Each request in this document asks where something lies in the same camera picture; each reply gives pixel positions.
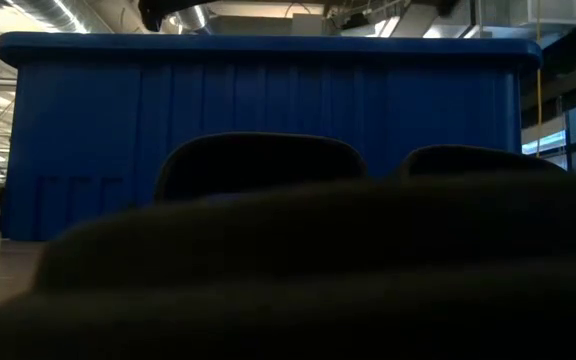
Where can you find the white hanging box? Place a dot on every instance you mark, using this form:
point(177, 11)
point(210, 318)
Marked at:
point(548, 12)

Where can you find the blue plastic bin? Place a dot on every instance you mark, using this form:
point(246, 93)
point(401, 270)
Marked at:
point(93, 125)

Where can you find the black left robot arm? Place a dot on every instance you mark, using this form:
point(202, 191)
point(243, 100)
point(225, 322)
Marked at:
point(153, 10)

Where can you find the silver ventilation duct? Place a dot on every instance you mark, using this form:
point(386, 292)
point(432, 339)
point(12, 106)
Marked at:
point(195, 17)
point(43, 10)

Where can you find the black rubber slide sandal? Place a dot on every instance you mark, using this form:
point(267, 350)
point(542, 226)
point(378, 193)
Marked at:
point(268, 300)

